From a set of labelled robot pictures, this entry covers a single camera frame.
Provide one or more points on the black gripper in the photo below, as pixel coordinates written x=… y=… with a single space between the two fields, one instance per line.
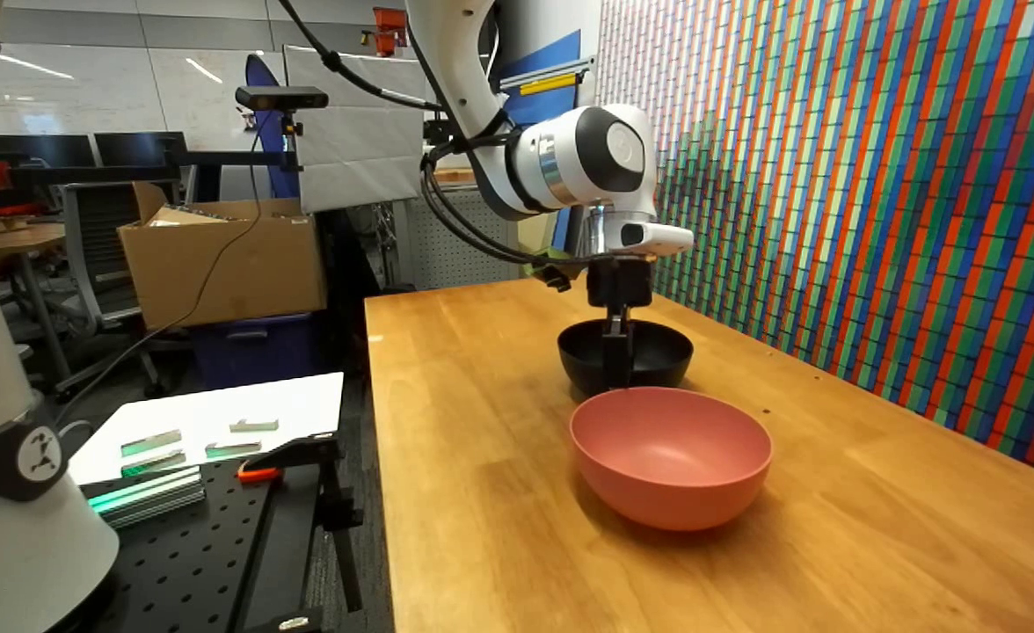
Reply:
x=616 y=285

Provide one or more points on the black bowl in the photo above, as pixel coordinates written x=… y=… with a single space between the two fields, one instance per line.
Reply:
x=659 y=356

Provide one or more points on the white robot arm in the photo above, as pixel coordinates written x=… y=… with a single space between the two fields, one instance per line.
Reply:
x=480 y=62

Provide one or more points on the peach bowl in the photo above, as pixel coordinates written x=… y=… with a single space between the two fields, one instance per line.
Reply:
x=671 y=458

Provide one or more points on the grey cabinet with wooden top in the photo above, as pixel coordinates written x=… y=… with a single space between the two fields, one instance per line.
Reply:
x=434 y=259

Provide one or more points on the white foam board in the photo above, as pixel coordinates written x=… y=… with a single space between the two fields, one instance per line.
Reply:
x=358 y=149

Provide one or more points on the blue storage bin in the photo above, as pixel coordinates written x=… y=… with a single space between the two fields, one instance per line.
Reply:
x=255 y=348

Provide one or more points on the white paper sheet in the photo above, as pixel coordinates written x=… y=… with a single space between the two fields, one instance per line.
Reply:
x=210 y=420

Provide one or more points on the cardboard box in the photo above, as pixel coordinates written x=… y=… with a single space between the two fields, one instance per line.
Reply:
x=223 y=261

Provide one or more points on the black perforated breadboard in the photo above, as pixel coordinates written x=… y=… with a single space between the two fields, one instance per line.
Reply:
x=235 y=562

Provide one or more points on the green silver bar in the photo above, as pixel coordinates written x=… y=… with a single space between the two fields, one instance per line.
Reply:
x=150 y=497

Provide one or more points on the black monitor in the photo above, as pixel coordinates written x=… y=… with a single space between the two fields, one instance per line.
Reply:
x=150 y=149

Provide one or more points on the round wooden side table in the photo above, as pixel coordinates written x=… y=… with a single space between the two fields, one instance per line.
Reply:
x=27 y=244

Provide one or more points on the orange handled tool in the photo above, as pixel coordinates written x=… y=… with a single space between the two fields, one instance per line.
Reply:
x=259 y=477

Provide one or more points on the black camera on stand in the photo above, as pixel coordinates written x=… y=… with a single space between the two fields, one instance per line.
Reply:
x=282 y=101

